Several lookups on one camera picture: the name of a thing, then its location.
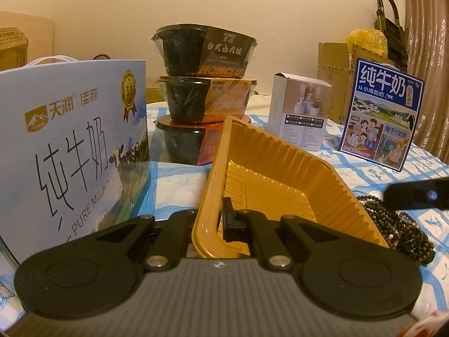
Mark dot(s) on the large light blue milk box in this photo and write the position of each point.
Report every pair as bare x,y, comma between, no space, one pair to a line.
70,147

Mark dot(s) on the black metal folding frame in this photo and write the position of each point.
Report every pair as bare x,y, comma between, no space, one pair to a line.
394,31

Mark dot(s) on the golden plastic tray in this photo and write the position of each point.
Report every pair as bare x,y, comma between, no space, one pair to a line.
280,168

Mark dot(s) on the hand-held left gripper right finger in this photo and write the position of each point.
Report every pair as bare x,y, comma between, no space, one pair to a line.
228,219

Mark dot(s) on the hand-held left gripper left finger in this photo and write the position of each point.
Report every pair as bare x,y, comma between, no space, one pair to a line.
177,226

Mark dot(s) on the black instant bowl red label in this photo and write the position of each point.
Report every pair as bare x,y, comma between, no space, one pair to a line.
182,144

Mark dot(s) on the black instant bowl dark label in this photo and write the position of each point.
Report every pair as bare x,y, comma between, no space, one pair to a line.
196,49

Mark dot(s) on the dark blue milk carton box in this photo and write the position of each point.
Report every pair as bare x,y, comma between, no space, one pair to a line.
380,112

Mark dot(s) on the beige striped curtain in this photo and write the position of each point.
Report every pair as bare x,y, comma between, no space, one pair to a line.
429,42

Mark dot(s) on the light wooden board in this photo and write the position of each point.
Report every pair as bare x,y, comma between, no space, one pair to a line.
42,38

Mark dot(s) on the red white cloth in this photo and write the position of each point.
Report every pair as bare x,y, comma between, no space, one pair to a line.
433,324

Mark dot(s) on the yellow plastic bag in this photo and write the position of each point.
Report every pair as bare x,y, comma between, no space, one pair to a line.
366,40

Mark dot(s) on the printed brown cardboard box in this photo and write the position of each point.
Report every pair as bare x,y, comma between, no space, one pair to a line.
12,49

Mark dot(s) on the black instant bowl orange label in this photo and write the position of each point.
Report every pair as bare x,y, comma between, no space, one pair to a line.
196,96

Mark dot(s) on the wooden chair back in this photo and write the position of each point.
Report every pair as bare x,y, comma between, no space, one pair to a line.
153,94

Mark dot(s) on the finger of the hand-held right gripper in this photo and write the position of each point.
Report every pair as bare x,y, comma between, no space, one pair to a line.
414,195

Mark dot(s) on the small white product box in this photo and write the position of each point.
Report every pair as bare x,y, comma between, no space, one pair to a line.
298,119

